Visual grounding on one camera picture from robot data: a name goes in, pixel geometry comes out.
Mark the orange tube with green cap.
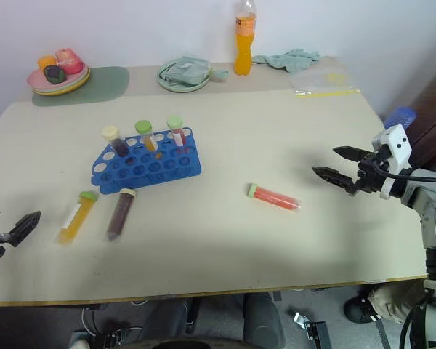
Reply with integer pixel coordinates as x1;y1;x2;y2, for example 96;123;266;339
55;190;99;246
134;119;161;152

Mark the orange toy fruit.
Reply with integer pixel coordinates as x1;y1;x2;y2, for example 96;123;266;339
37;55;57;73

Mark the orange soda plastic bottle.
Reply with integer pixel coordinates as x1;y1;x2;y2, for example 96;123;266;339
233;0;257;77

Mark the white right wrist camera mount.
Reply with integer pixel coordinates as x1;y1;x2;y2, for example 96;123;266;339
371;124;413;201

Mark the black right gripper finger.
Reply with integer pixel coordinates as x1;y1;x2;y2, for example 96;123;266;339
311;166;358;194
332;145;368;164

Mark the black shoe with white stripes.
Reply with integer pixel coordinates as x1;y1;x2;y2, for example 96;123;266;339
342;294;383;325

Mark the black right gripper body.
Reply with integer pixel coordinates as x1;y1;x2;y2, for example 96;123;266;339
347;145;392;198

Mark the grey rounded shape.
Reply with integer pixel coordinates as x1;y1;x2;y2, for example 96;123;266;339
242;292;286;349

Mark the purple tube with cream cap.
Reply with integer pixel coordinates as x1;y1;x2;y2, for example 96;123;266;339
105;188;137;243
101;124;130;159

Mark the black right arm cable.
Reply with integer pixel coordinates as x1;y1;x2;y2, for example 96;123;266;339
371;159;436;184

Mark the red tube with green cap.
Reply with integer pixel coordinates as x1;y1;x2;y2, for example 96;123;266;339
166;115;187;148
247;182;302;213

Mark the green placemat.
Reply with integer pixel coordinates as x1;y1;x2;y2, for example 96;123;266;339
31;65;131;108

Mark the beige trouser leg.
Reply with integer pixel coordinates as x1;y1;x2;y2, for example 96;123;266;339
368;280;428;325

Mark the dark toy fruit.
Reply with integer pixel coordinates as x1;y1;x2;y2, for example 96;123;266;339
43;65;68;84

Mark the crumpled green cloth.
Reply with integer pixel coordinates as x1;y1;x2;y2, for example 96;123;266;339
251;48;322;74

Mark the pink toy fruit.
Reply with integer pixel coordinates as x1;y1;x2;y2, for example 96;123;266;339
54;48;84;75

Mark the clear zip plastic bag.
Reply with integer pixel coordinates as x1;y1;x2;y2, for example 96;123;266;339
289;66;361;99

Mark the stack of plates with toys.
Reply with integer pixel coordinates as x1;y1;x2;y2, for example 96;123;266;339
31;66;92;97

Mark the pink plate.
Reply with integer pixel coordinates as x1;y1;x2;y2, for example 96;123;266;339
26;63;87;91

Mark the pale green plate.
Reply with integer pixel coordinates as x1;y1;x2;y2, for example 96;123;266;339
156;57;214;94

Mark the black box on floor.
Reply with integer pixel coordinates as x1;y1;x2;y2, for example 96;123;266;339
293;310;332;349

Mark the blue plastic test tube rack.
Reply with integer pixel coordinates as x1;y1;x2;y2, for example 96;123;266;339
90;127;203;195

